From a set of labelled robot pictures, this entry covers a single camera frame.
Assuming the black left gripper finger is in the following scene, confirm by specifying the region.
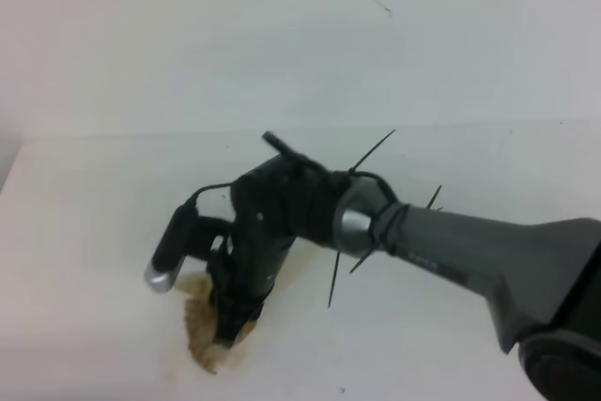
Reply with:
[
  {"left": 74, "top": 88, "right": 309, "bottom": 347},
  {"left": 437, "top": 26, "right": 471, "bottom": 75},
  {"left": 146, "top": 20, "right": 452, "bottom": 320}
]
[{"left": 207, "top": 251, "right": 235, "bottom": 321}]

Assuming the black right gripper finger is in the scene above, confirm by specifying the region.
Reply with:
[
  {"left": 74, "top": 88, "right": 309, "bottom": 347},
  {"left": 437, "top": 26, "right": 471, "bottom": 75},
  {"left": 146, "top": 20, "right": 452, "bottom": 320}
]
[{"left": 214, "top": 293, "right": 263, "bottom": 347}]

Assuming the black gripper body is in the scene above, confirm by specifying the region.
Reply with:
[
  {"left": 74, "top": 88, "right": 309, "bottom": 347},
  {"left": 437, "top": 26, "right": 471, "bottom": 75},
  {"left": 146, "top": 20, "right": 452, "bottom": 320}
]
[{"left": 194, "top": 159, "right": 329, "bottom": 303}]

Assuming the green stained rag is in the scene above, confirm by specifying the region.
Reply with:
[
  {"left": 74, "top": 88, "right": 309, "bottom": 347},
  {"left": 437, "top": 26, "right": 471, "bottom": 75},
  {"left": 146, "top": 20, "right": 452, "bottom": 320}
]
[{"left": 175, "top": 273, "right": 231, "bottom": 375}]

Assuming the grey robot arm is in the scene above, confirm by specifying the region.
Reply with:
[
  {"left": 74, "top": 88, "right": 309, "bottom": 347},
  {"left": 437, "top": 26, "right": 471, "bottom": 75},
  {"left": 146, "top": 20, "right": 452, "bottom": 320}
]
[{"left": 192, "top": 156, "right": 600, "bottom": 400}]

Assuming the brown coffee spill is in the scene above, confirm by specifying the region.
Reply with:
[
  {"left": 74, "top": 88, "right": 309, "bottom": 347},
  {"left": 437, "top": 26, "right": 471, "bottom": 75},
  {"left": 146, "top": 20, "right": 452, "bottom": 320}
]
[{"left": 276, "top": 245, "right": 323, "bottom": 284}]

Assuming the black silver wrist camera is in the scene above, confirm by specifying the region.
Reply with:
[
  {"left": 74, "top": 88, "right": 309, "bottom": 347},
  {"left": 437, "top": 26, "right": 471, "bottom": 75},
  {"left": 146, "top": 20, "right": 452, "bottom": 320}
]
[{"left": 144, "top": 200, "right": 198, "bottom": 293}]

